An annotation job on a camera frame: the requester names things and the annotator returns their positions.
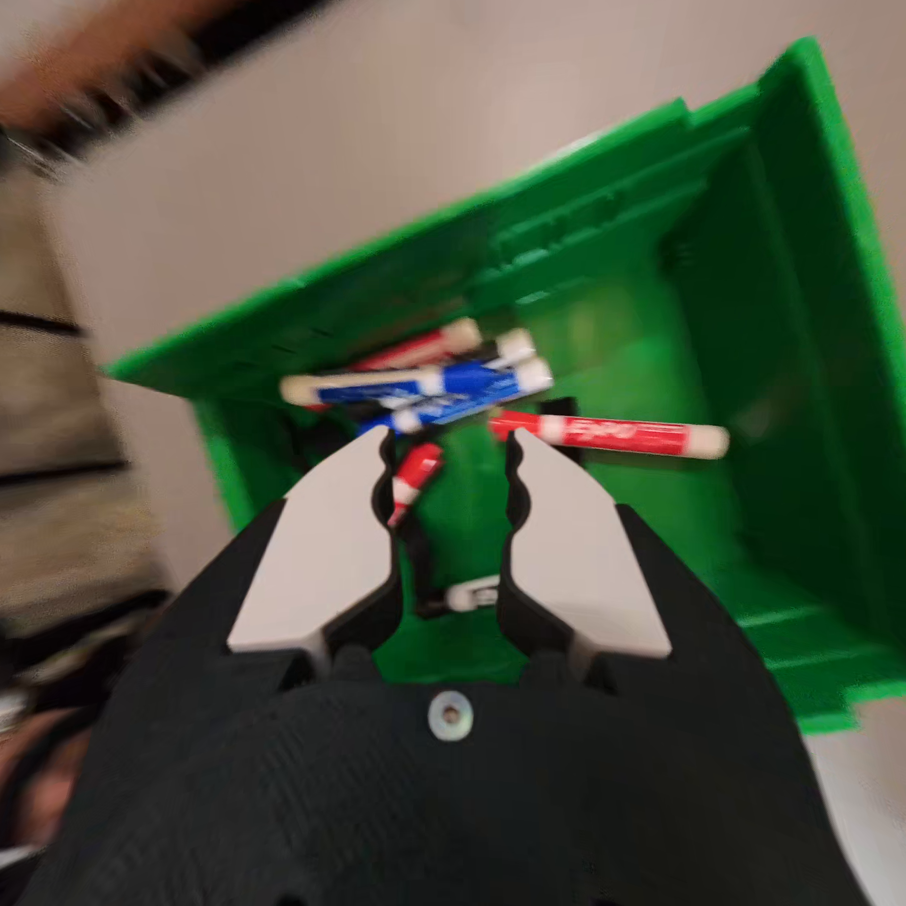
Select grey desk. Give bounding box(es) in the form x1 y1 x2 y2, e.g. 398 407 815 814
42 0 906 906

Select red dry erase marker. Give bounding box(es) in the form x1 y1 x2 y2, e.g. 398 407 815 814
488 409 730 461
386 442 445 530
345 319 484 372

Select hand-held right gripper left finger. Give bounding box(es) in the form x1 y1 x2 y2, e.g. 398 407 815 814
226 425 404 673

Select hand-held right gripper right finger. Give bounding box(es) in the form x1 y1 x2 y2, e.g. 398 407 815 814
495 427 673 684

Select green plastic bin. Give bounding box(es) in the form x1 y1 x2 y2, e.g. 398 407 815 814
102 35 906 737

